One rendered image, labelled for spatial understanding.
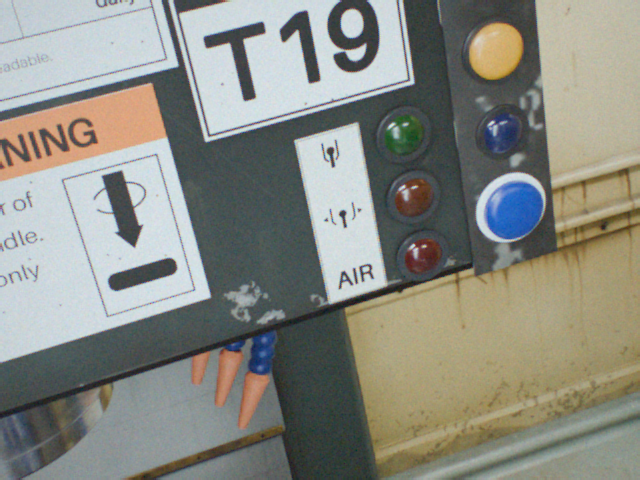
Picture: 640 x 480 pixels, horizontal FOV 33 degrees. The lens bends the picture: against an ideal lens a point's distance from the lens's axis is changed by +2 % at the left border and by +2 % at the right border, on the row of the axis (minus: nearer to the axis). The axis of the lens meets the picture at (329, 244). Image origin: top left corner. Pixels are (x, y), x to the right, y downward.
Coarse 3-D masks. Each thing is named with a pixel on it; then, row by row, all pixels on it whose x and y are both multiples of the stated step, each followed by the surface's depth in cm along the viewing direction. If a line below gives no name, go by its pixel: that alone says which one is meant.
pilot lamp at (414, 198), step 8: (408, 184) 49; (416, 184) 49; (424, 184) 49; (400, 192) 49; (408, 192) 49; (416, 192) 49; (424, 192) 49; (432, 192) 50; (400, 200) 49; (408, 200) 49; (416, 200) 49; (424, 200) 49; (432, 200) 50; (400, 208) 49; (408, 208) 49; (416, 208) 50; (424, 208) 50; (408, 216) 50; (416, 216) 50
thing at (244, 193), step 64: (192, 128) 46; (256, 128) 46; (320, 128) 47; (448, 128) 49; (192, 192) 47; (256, 192) 48; (384, 192) 49; (448, 192) 50; (256, 256) 49; (384, 256) 51; (448, 256) 52; (192, 320) 49; (256, 320) 50; (0, 384) 48; (64, 384) 49
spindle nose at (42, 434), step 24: (48, 408) 64; (72, 408) 66; (96, 408) 68; (0, 432) 63; (24, 432) 64; (48, 432) 65; (72, 432) 66; (0, 456) 63; (24, 456) 64; (48, 456) 65
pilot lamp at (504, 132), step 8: (496, 120) 49; (504, 120) 49; (512, 120) 49; (520, 120) 50; (488, 128) 49; (496, 128) 49; (504, 128) 49; (512, 128) 49; (520, 128) 50; (488, 136) 49; (496, 136) 49; (504, 136) 49; (512, 136) 49; (520, 136) 50; (488, 144) 50; (496, 144) 49; (504, 144) 50; (512, 144) 50; (496, 152) 50
